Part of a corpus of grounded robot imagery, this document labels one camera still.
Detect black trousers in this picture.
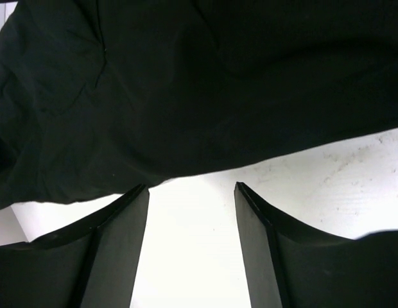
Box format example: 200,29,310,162
0,1,398,210

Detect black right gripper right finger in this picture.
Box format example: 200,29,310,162
234,182,398,307

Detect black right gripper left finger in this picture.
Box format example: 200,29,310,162
0,185,150,307

